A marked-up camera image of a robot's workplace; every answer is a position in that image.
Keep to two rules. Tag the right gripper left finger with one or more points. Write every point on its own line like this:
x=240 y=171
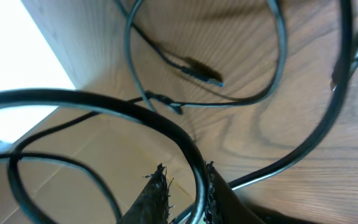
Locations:
x=151 y=206

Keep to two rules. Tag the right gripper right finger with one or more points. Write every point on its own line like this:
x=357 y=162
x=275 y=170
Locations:
x=223 y=206

